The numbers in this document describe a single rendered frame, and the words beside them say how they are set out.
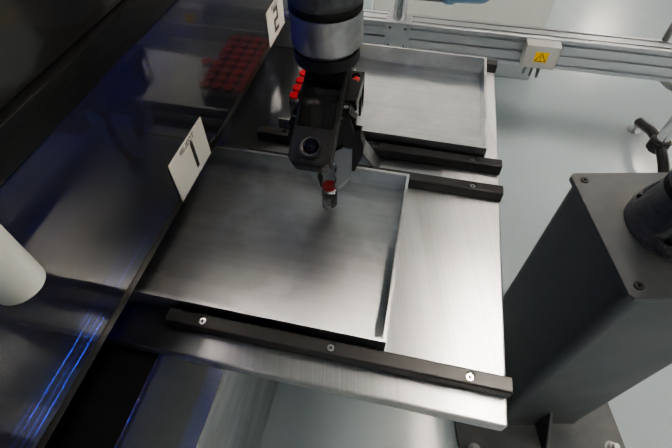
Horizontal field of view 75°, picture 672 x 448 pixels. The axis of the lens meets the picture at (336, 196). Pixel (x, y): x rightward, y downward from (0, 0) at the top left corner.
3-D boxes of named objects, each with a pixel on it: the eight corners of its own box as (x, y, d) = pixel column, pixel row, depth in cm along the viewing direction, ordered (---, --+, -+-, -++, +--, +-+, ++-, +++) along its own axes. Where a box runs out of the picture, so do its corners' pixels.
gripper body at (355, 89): (365, 110, 59) (369, 24, 49) (354, 154, 53) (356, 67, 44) (310, 103, 60) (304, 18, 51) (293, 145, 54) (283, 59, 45)
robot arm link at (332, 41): (356, 27, 41) (272, 19, 42) (355, 70, 44) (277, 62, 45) (369, -9, 45) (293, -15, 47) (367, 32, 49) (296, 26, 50)
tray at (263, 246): (117, 298, 56) (106, 285, 53) (200, 157, 72) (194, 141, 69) (383, 354, 51) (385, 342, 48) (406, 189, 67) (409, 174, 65)
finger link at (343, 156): (363, 166, 64) (360, 116, 57) (356, 196, 61) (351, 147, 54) (342, 165, 65) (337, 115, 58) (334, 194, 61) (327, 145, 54)
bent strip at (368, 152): (352, 169, 70) (353, 142, 66) (355, 156, 72) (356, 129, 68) (441, 182, 68) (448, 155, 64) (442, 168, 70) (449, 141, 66)
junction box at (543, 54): (519, 66, 163) (527, 44, 156) (518, 59, 166) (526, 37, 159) (553, 70, 161) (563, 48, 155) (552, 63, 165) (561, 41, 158)
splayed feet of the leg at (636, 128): (648, 204, 179) (668, 181, 168) (623, 125, 211) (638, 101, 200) (669, 207, 178) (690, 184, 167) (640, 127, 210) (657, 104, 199)
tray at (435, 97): (280, 134, 76) (278, 118, 73) (316, 53, 92) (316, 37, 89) (481, 164, 71) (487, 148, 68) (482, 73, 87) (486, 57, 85)
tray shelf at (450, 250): (102, 342, 54) (96, 336, 52) (272, 43, 98) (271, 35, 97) (503, 432, 47) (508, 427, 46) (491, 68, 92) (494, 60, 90)
